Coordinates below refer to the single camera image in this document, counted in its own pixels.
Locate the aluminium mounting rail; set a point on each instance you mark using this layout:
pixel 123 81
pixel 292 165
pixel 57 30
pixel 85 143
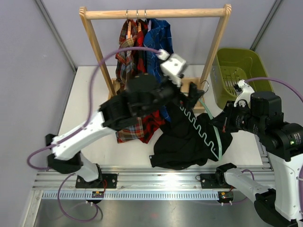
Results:
pixel 132 184

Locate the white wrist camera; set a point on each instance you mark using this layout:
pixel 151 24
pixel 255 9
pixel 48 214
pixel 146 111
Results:
pixel 244 92
pixel 172 66

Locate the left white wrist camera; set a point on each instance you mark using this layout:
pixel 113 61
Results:
pixel 172 66

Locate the wooden hanger of brown shirt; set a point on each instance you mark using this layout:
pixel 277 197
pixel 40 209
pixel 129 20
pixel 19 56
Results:
pixel 129 26

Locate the green plastic basket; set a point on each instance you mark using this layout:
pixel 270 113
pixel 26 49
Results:
pixel 229 67

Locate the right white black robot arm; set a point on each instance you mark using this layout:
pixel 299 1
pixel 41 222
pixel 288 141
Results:
pixel 262 116

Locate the mint green hanger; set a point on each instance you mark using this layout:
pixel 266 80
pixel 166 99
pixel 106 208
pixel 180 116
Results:
pixel 198 127

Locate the wooden clothes rack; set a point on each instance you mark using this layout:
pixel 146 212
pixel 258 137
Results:
pixel 222 13

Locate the lilac hanger of blue shirt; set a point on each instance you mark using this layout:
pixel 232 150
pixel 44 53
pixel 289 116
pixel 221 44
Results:
pixel 148 22

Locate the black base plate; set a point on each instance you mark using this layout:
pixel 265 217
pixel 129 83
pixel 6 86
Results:
pixel 214 181
pixel 109 181

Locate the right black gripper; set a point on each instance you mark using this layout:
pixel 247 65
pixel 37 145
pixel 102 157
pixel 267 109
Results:
pixel 224 120

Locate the blue plaid shirt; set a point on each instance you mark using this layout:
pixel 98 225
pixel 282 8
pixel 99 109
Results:
pixel 159 37

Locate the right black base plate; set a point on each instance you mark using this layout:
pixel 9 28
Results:
pixel 214 181

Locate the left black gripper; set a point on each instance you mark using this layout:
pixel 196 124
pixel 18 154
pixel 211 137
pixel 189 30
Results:
pixel 182 100

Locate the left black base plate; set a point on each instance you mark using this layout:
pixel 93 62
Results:
pixel 109 181

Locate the brown plaid shirt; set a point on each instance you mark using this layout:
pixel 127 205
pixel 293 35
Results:
pixel 125 70

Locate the wooden hanger of red shirt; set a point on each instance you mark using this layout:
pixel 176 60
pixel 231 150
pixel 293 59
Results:
pixel 139 24

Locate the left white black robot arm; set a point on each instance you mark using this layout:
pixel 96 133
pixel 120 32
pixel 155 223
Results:
pixel 143 95

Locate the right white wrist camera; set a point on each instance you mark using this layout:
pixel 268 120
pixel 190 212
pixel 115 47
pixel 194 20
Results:
pixel 244 92

